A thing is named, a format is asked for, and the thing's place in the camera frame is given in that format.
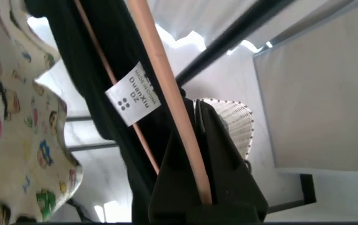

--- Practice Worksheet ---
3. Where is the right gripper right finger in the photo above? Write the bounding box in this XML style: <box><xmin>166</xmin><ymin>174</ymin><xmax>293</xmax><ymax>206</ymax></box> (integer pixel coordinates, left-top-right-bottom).
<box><xmin>194</xmin><ymin>99</ymin><xmax>269</xmax><ymax>224</ymax></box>

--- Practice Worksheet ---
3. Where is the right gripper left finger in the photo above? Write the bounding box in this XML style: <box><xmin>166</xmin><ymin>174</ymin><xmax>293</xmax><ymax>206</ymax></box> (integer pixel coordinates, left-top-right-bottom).
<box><xmin>148</xmin><ymin>127</ymin><xmax>204</xmax><ymax>224</ymax></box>

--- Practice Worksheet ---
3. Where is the pink clothes hanger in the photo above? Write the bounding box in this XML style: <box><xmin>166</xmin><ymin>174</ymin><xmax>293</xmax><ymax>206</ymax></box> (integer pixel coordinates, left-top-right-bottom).
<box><xmin>73</xmin><ymin>0</ymin><xmax>213</xmax><ymax>206</ymax></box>

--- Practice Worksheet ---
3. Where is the black garment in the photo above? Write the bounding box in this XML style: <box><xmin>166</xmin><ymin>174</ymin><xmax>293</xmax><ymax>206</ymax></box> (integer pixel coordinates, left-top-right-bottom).
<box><xmin>24</xmin><ymin>0</ymin><xmax>198</xmax><ymax>224</ymax></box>

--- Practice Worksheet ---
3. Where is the cream printed garment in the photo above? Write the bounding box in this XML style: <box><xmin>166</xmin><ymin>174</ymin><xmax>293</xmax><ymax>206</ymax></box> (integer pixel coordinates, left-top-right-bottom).
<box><xmin>0</xmin><ymin>0</ymin><xmax>84</xmax><ymax>224</ymax></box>

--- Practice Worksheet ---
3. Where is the white laundry basket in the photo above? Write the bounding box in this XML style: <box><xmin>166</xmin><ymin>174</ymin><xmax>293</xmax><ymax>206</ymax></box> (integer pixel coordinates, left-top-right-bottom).
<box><xmin>201</xmin><ymin>97</ymin><xmax>255</xmax><ymax>171</ymax></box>

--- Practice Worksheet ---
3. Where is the black clothes rack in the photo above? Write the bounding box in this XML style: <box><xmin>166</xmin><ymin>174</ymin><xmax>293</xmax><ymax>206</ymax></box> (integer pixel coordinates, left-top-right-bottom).
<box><xmin>64</xmin><ymin>0</ymin><xmax>317</xmax><ymax>223</ymax></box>

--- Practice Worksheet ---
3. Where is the white curtain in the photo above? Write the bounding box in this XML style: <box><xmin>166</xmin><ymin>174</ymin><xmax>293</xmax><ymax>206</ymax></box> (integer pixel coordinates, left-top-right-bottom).
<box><xmin>146</xmin><ymin>0</ymin><xmax>355</xmax><ymax>48</ymax></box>

